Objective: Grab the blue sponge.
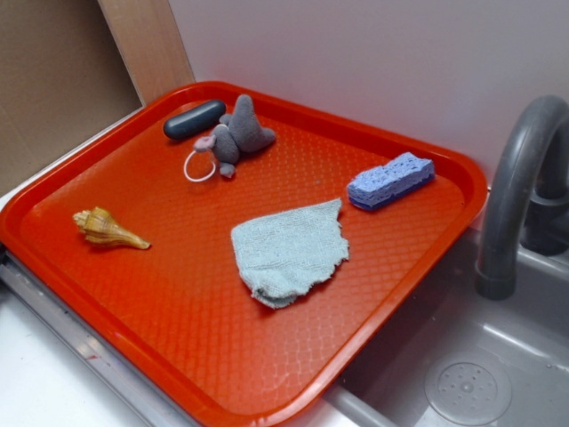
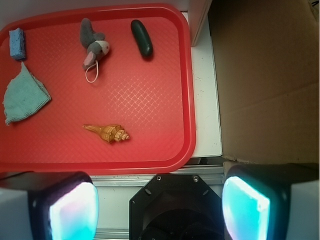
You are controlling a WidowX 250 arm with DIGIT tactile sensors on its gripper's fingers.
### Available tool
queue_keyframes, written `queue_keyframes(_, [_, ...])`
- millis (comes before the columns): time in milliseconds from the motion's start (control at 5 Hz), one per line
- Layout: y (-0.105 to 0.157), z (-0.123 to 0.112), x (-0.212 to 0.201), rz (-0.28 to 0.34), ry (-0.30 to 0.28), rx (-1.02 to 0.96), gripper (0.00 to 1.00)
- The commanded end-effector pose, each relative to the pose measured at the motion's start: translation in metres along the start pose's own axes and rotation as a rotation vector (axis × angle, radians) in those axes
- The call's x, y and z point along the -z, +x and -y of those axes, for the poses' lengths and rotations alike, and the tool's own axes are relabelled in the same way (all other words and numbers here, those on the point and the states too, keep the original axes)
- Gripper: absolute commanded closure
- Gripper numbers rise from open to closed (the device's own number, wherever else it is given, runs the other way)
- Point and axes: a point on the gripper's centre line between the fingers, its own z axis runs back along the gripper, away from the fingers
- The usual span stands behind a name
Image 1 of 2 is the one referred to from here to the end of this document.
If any blue cellulose sponge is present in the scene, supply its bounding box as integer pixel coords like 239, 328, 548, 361
347, 152, 436, 211

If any light blue folded cloth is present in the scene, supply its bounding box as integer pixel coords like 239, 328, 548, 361
230, 198, 349, 310

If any red plastic serving tray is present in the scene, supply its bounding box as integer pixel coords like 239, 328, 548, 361
1, 82, 486, 426

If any grey plush mouse toy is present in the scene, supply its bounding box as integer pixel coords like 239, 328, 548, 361
183, 94, 276, 183

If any dark grey oval case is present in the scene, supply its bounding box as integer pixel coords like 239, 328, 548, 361
163, 100, 227, 141

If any tan spiral seashell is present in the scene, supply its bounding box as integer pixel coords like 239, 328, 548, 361
72, 206, 151, 250

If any grey plastic toy sink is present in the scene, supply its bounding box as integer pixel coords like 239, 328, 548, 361
323, 230, 569, 427

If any light wooden board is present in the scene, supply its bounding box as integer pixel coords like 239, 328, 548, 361
99, 0, 195, 105

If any grey plastic toy faucet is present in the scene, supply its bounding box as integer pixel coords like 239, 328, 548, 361
476, 95, 568, 300

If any brown cardboard panel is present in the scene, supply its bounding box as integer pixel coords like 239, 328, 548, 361
1, 1, 140, 194

